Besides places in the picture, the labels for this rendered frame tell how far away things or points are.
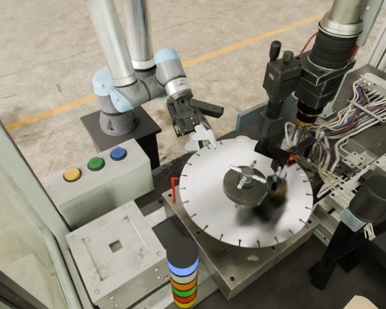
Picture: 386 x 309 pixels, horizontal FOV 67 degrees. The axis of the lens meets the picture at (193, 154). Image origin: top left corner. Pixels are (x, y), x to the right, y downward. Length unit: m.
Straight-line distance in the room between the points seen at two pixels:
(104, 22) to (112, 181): 0.44
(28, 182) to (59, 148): 1.68
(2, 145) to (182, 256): 0.36
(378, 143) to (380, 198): 0.73
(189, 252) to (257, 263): 0.36
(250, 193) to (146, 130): 0.59
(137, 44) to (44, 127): 1.62
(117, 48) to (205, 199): 0.50
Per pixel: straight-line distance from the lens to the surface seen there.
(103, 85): 1.08
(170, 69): 0.93
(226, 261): 0.76
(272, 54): 0.62
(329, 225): 0.92
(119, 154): 0.89
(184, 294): 0.52
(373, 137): 1.34
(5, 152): 0.61
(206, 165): 0.78
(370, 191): 0.61
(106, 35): 0.92
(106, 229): 0.77
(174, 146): 2.14
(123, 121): 1.16
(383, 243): 0.94
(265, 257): 0.78
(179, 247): 0.43
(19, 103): 2.91
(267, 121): 0.66
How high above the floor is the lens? 1.55
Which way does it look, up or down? 48 degrees down
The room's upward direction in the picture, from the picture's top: straight up
